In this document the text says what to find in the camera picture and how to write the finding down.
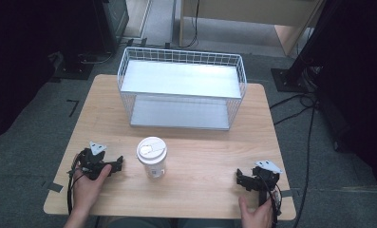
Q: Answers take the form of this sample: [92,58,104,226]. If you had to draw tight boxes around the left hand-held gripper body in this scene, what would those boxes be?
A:
[77,141,114,181]

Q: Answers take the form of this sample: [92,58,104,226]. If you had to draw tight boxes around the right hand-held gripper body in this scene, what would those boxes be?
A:
[251,160,284,207]

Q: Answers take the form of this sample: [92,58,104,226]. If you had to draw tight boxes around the white paper cup with lid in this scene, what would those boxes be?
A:
[136,136,168,181]

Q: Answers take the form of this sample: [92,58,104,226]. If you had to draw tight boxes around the white wire shelf rack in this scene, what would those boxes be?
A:
[117,46,249,132]

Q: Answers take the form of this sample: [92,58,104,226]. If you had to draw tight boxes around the person's left hand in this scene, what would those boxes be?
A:
[71,164,113,215]

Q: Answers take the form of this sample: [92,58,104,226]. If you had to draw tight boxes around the person's right hand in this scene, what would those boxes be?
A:
[237,195,274,228]

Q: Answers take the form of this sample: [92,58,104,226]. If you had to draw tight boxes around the person's legs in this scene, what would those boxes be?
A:
[94,216,245,228]

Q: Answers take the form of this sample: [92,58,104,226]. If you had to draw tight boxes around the black stand base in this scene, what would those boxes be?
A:
[51,51,96,81]
[270,66,320,94]

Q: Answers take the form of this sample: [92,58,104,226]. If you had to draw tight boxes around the light wooden furniture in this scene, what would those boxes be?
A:
[179,0,324,57]

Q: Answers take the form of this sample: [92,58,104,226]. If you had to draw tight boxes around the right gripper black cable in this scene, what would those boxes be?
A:
[261,176,284,228]

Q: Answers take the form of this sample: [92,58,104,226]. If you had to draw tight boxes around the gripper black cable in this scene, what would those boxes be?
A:
[261,176,284,228]
[66,153,84,217]

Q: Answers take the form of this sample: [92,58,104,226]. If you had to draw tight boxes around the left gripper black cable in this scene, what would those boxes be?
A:
[66,153,84,217]

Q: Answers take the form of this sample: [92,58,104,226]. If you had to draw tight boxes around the black floor cable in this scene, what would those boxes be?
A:
[269,92,319,228]

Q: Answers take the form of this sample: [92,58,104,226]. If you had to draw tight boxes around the black hanging cable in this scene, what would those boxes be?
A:
[179,0,200,50]

